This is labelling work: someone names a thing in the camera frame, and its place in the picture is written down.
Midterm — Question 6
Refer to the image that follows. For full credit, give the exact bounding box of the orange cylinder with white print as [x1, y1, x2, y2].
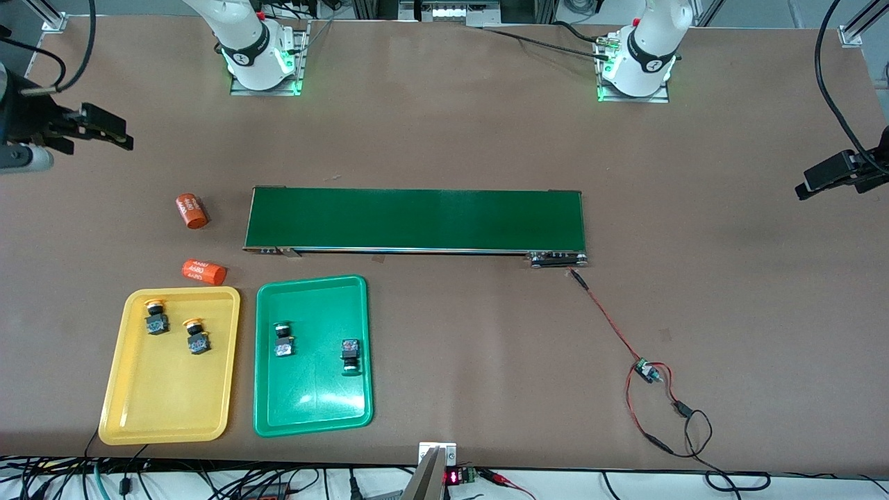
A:
[175, 194, 210, 231]
[182, 259, 228, 286]

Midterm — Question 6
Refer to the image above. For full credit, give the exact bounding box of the yellow push button switch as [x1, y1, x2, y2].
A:
[144, 299, 172, 338]
[183, 318, 213, 356]

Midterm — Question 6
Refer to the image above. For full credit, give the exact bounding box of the green push button switch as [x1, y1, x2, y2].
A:
[340, 337, 363, 376]
[272, 322, 297, 358]

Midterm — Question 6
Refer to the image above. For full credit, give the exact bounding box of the yellow plastic tray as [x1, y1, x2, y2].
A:
[98, 287, 242, 446]

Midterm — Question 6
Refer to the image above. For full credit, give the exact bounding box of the red black power lead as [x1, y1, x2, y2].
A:
[625, 362, 772, 492]

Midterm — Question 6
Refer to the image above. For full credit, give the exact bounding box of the green conveyor belt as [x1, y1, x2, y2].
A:
[242, 186, 590, 269]

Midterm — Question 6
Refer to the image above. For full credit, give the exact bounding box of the green plastic tray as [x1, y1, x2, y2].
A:
[253, 275, 374, 438]

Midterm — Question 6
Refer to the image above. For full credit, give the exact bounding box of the red clip lead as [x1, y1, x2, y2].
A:
[479, 469, 537, 500]

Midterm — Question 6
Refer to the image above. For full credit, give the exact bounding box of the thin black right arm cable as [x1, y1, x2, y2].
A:
[0, 36, 68, 92]

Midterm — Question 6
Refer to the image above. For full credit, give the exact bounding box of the aluminium frame profile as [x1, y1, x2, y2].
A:
[839, 0, 889, 48]
[24, 0, 68, 33]

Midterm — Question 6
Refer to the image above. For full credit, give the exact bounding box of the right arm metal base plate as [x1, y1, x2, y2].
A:
[229, 21, 310, 97]

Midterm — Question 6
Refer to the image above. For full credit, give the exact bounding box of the red black conveyor wire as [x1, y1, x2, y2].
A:
[570, 267, 645, 365]

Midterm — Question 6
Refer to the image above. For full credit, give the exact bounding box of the black cable on table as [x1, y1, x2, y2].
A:
[483, 19, 615, 63]

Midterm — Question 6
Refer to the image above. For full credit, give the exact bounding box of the tangled black cable bundle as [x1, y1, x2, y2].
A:
[0, 406, 417, 500]

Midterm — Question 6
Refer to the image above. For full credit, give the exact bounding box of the aluminium frame with light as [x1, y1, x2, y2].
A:
[351, 0, 556, 28]

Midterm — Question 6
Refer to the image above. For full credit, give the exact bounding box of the grey metal camera bracket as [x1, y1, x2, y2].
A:
[401, 442, 458, 500]

